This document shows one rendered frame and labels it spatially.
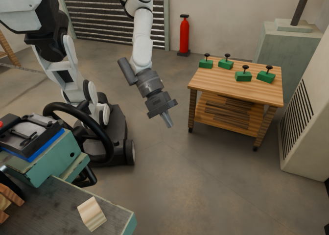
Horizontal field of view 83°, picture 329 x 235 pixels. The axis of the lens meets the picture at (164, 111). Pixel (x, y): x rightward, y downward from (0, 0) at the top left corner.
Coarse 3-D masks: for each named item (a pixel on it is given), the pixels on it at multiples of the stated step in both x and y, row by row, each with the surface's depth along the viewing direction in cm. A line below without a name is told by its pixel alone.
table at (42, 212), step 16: (80, 160) 51; (48, 176) 44; (64, 176) 47; (32, 192) 41; (48, 192) 41; (64, 192) 41; (80, 192) 41; (16, 208) 39; (32, 208) 39; (48, 208) 39; (64, 208) 38; (112, 208) 38; (0, 224) 36; (16, 224) 36; (32, 224) 36; (48, 224) 36; (64, 224) 36; (80, 224) 36; (112, 224) 36; (128, 224) 36
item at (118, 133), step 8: (104, 96) 168; (112, 112) 176; (120, 112) 175; (112, 120) 167; (120, 120) 166; (104, 128) 160; (112, 128) 159; (120, 128) 159; (112, 136) 152; (120, 136) 152; (88, 144) 144; (96, 144) 143; (120, 144) 140; (88, 152) 138; (96, 152) 138; (104, 152) 137; (120, 152) 137; (112, 160) 140; (120, 160) 142
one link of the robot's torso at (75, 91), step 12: (72, 48) 97; (72, 60) 97; (48, 72) 99; (60, 72) 105; (72, 72) 101; (60, 84) 107; (72, 84) 113; (84, 84) 117; (72, 96) 117; (84, 96) 118
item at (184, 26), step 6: (186, 18) 276; (186, 24) 278; (180, 30) 286; (186, 30) 282; (180, 36) 291; (186, 36) 288; (180, 42) 297; (186, 42) 294; (180, 48) 303; (186, 48) 301; (180, 54) 306; (186, 54) 302
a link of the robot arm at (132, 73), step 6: (120, 60) 64; (126, 60) 65; (120, 66) 64; (126, 66) 64; (132, 66) 65; (150, 66) 66; (126, 72) 64; (132, 72) 64; (138, 72) 65; (144, 72) 64; (150, 72) 64; (156, 72) 66; (126, 78) 64; (132, 78) 64; (138, 78) 64; (144, 78) 63; (150, 78) 63; (132, 84) 66; (138, 84) 65
